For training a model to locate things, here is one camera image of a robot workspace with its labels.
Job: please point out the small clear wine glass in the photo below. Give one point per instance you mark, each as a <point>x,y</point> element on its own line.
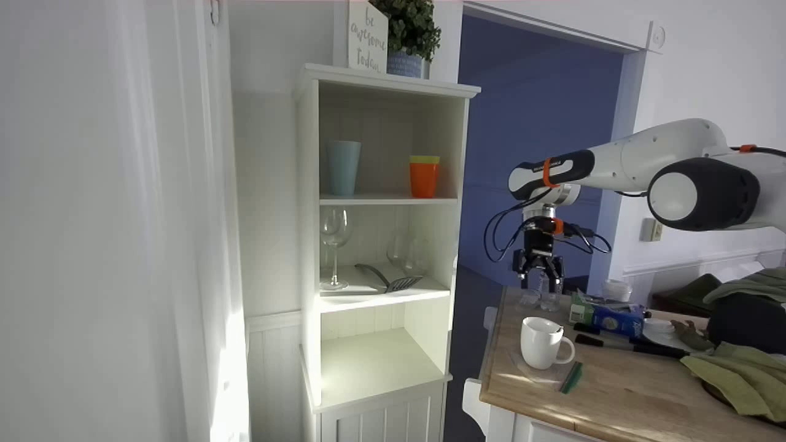
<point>399,250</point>

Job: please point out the green stick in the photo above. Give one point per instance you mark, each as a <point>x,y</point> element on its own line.
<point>571,376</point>

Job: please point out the black utensil on shelf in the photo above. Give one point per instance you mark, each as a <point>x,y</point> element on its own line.
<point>385,278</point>

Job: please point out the black fabric object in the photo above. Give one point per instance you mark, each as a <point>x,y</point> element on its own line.
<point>751,320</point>

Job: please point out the blue green cardboard box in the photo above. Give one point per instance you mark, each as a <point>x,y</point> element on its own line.
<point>616,320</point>

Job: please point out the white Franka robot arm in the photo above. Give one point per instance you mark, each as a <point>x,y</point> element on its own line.
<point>647,161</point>

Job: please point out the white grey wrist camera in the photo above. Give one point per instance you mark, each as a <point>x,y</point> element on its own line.
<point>557,198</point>

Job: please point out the white shelf cabinet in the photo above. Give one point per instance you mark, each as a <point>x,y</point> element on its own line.
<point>385,376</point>

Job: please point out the white lettered sign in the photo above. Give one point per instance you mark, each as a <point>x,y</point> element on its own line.
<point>368,38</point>

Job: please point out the blue plant pot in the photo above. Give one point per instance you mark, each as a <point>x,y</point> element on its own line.
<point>407,65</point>

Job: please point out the olive green cloth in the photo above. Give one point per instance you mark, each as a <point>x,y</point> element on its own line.
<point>738,381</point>

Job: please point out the tall clear wine glass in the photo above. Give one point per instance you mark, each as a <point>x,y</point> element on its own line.
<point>335,235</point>

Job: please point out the teal plastic cup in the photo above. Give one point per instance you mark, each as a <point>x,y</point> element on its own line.
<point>345,167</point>

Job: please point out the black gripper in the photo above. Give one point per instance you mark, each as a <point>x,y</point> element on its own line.
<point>541,246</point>

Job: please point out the white wall outlet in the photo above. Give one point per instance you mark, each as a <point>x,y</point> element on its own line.
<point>650,230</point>

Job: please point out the white ceramic cup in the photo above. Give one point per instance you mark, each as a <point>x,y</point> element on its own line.
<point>541,343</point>

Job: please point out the orange plastic cup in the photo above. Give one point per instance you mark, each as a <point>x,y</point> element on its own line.
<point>424,175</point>

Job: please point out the green potted plant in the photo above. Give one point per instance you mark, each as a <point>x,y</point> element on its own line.
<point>408,26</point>

